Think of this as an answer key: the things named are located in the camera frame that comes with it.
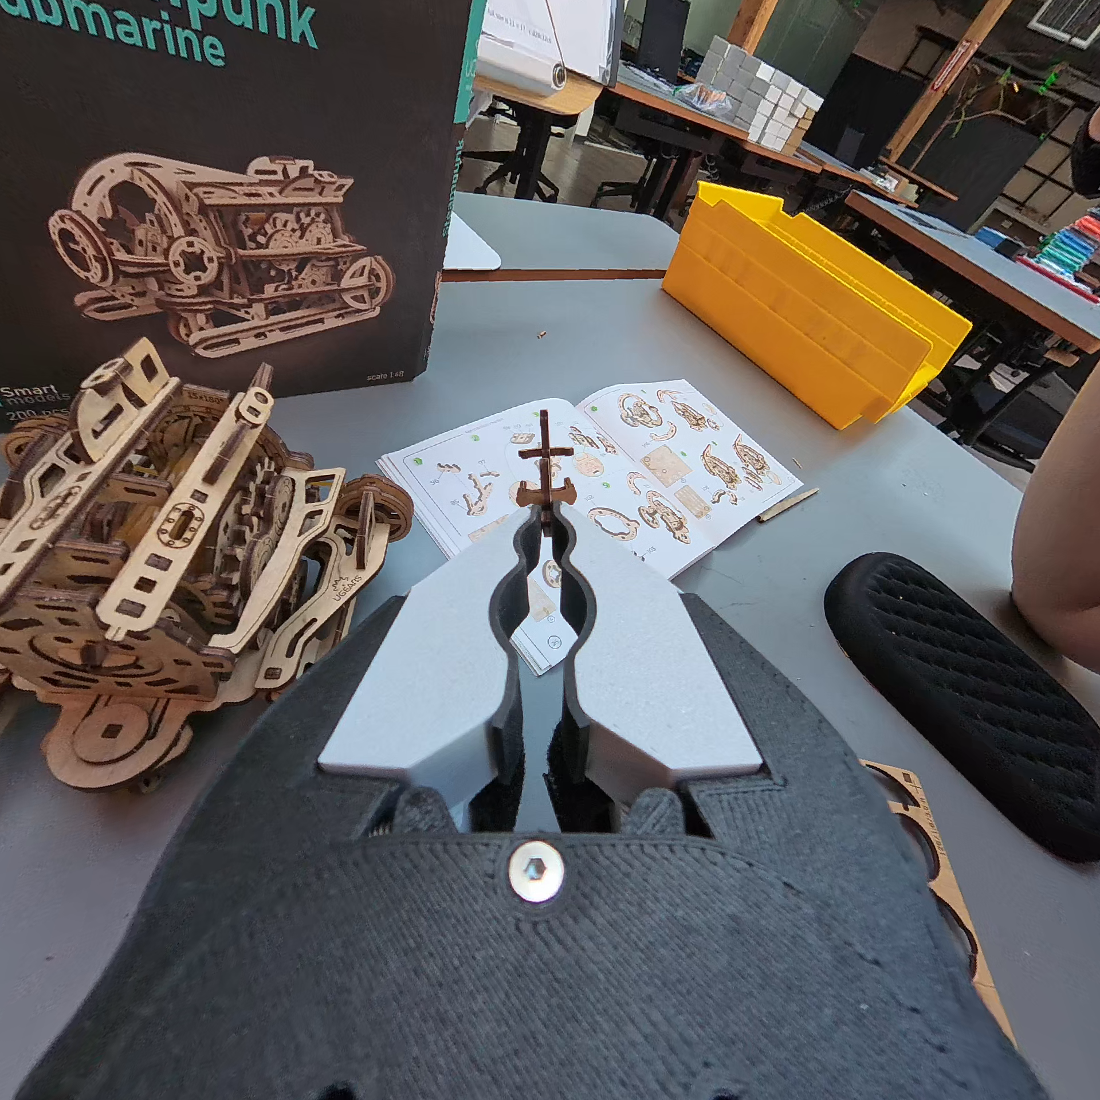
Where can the black model kit box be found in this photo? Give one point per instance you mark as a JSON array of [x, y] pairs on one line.
[[257, 103]]

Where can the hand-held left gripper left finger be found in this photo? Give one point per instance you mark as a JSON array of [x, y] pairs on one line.
[[405, 688]]

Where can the yellow plastic bin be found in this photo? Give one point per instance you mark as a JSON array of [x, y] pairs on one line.
[[772, 293]]

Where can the stack of coloured packets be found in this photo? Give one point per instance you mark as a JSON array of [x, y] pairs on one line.
[[1069, 251]]

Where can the wooden submarine model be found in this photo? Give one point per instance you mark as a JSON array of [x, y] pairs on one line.
[[171, 533]]

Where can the wooden beam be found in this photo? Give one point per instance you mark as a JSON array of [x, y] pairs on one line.
[[924, 112]]

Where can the wooden edged table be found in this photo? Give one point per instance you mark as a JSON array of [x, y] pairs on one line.
[[652, 94], [971, 258]]

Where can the plywood parts sheet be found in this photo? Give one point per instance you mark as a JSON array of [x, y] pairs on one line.
[[900, 779]]

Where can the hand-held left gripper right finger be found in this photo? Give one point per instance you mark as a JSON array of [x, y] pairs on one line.
[[670, 688]]

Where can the instruction booklet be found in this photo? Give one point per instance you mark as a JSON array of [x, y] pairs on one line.
[[446, 482]]

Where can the black monitor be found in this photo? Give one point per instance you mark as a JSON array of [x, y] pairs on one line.
[[658, 39]]

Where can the small wooden stick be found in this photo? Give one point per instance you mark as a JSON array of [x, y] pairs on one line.
[[787, 506]]

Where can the black mesh pad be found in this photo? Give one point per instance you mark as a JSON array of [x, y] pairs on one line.
[[962, 688]]

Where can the stack of white boxes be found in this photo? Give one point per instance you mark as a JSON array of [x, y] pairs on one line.
[[765, 96]]

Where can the small dark wooden model part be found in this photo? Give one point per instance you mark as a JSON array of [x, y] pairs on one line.
[[545, 495]]

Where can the person's right forearm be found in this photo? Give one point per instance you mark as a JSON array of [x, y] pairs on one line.
[[1066, 558]]

